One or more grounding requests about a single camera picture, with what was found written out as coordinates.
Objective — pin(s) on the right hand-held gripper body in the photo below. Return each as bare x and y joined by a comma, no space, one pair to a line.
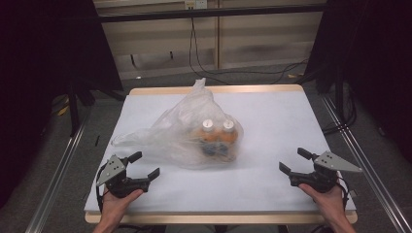
319,181

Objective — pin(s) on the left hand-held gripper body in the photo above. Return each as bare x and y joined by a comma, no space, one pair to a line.
121,186

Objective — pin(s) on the clear plastic bag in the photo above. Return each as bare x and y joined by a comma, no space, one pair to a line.
181,129

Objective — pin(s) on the orange juice bottle white cap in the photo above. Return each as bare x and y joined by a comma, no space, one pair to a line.
208,134
228,136

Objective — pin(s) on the person's left hand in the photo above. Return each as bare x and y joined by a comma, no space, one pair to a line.
118,205

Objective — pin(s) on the person's right hand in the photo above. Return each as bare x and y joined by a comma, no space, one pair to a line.
328,200

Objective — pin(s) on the white table mat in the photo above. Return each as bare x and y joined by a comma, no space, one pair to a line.
275,129

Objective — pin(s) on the small black stick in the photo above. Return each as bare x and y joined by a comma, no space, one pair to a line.
97,139

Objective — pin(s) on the wooden table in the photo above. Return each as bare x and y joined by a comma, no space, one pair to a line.
226,218

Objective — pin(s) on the black metal stand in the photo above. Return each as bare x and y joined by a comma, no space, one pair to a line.
73,110

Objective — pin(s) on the black curtain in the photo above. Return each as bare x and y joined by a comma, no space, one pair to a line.
39,64
372,48

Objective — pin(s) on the black horizontal bar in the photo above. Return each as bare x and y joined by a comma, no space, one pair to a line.
210,13

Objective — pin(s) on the aluminium floor rail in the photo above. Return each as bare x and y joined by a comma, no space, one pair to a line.
366,168
56,174

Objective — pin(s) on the white wall power outlet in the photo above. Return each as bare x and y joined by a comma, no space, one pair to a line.
195,4

